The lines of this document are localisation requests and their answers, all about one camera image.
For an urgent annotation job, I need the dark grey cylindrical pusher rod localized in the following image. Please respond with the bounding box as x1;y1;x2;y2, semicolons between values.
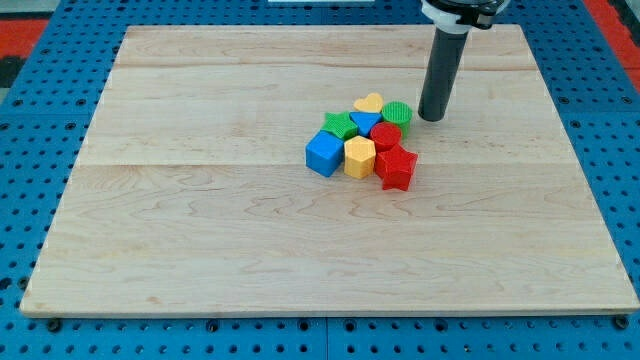
418;28;468;122

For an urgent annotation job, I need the green cylinder block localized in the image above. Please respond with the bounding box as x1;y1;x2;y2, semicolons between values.
381;101;413;138

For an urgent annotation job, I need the yellow heart block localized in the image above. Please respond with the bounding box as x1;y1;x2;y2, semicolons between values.
353;92;384;113

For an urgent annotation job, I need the red cylinder block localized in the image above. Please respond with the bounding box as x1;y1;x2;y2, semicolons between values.
369;122;402;152

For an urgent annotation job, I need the blue triangle block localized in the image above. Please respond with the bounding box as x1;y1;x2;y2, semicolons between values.
349;111;382;138

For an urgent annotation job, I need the red star block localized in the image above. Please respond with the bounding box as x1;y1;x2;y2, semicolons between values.
374;145;418;191

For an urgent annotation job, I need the green star block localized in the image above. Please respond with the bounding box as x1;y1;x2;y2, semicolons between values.
321;112;358;141

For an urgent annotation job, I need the yellow hexagon block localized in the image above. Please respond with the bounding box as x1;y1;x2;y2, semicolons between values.
344;136;376;179

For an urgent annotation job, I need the blue cube block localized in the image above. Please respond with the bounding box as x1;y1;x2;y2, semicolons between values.
305;131;344;177

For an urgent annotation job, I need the wooden board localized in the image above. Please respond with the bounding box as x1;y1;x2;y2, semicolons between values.
20;25;639;318

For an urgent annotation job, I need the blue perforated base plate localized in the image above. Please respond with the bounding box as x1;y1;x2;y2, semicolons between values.
1;0;639;359

